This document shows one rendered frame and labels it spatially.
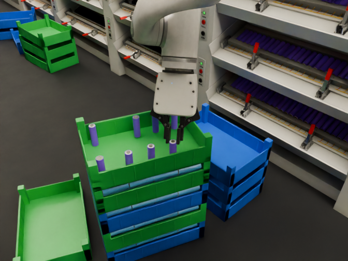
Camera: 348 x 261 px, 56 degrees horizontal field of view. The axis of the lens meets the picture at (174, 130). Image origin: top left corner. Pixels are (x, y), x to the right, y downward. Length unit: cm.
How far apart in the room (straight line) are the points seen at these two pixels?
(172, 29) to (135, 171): 33
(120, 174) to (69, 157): 66
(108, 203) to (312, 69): 75
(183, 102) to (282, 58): 53
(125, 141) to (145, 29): 34
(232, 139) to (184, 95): 47
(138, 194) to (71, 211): 41
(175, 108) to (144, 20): 21
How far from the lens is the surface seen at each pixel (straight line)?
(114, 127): 92
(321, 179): 129
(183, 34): 74
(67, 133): 154
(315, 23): 106
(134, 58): 177
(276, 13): 112
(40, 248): 113
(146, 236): 97
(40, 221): 120
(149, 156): 79
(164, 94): 76
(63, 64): 212
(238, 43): 129
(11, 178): 139
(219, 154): 111
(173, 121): 92
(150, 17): 67
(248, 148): 115
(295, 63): 118
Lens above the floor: 88
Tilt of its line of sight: 37 degrees down
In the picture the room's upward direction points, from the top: straight up
